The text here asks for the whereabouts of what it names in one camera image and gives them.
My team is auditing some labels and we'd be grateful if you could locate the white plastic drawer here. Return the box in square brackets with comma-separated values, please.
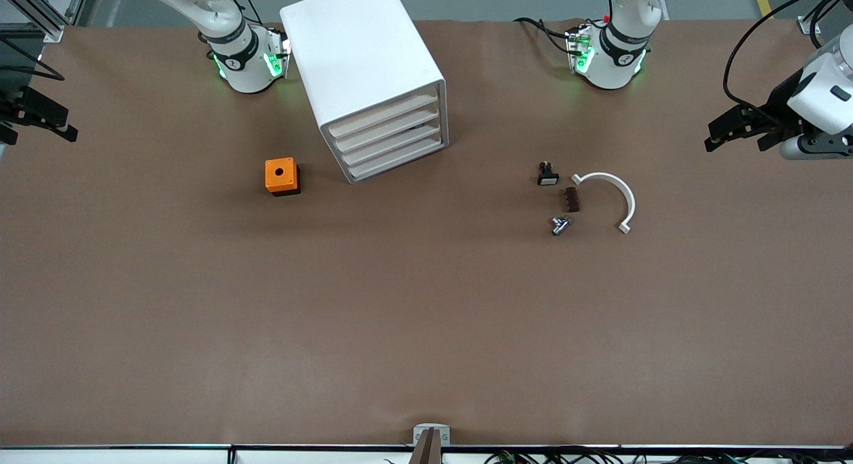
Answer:
[333, 104, 443, 153]
[327, 89, 442, 139]
[340, 119, 444, 168]
[347, 135, 446, 182]

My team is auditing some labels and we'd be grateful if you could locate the orange button box with hole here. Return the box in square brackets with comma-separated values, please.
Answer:
[265, 157, 301, 197]

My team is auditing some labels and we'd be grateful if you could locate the white drawer cabinet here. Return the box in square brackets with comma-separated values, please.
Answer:
[279, 0, 450, 185]

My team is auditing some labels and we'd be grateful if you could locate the long black cable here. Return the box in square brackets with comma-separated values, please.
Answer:
[0, 37, 66, 83]
[722, 0, 835, 128]

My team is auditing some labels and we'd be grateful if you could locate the black arm base cable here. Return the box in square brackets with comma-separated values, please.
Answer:
[513, 16, 575, 55]

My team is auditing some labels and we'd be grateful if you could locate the white curved bracket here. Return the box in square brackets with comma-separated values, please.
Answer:
[571, 172, 636, 235]

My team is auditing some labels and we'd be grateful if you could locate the grey metal mounting bracket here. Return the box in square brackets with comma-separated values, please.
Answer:
[413, 423, 452, 447]

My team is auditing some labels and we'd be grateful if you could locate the black cable bundle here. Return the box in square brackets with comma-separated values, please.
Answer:
[483, 449, 853, 464]

